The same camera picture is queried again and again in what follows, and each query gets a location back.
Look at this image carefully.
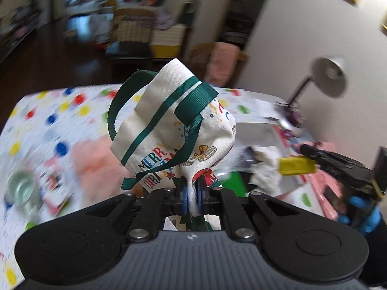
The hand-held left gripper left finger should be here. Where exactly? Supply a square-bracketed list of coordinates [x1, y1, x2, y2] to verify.
[81, 177, 188, 244]

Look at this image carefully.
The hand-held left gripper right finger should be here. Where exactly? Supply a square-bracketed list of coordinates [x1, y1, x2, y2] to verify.
[196, 177, 305, 243]

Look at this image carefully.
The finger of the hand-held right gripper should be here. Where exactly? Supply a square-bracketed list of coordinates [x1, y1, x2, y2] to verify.
[298, 143, 337, 172]

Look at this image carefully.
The yellow block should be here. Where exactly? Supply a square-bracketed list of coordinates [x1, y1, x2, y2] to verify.
[279, 155, 317, 176]

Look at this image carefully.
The green cloth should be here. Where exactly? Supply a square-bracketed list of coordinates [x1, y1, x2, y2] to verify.
[223, 172, 247, 197]

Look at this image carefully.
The white lace cloth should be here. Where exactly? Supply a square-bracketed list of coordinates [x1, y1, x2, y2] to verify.
[250, 146, 282, 188]

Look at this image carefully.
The printed canvas tote bag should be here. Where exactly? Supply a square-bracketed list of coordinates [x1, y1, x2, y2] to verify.
[108, 58, 237, 219]

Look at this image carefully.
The person's right hand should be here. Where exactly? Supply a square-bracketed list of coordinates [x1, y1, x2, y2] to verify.
[336, 196, 383, 237]

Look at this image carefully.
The pink packet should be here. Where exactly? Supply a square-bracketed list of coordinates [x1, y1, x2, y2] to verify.
[297, 140, 346, 222]

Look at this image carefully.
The purple hair accessory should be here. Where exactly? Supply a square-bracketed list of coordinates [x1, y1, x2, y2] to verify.
[283, 111, 305, 128]

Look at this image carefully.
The silver desk lamp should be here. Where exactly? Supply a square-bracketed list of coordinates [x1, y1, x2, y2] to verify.
[275, 55, 347, 137]

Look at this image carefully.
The pink tulle cloth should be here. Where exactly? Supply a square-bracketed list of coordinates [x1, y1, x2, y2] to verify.
[70, 135, 134, 200]

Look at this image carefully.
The small printed carton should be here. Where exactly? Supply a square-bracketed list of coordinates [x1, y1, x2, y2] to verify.
[36, 156, 74, 216]

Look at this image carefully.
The wooden dining chair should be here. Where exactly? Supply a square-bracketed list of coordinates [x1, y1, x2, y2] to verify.
[190, 42, 247, 89]
[106, 7, 156, 65]

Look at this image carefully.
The dotted colourful tablecloth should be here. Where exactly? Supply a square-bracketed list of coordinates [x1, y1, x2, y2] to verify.
[0, 85, 341, 290]

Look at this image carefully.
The cream cover yellow ottoman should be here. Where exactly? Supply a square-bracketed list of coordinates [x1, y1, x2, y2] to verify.
[150, 23, 186, 58]

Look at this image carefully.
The pale green cup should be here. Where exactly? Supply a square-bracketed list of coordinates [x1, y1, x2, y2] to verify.
[6, 169, 42, 218]

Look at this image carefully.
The white cloth heap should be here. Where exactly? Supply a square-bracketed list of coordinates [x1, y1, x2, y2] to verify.
[90, 13, 114, 45]

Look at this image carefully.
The green sofa with blankets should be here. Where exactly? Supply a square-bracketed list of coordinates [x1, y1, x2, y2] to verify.
[135, 0, 194, 31]

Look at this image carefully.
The dark low media cabinet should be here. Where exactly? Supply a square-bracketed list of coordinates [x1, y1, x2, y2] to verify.
[0, 5, 42, 65]

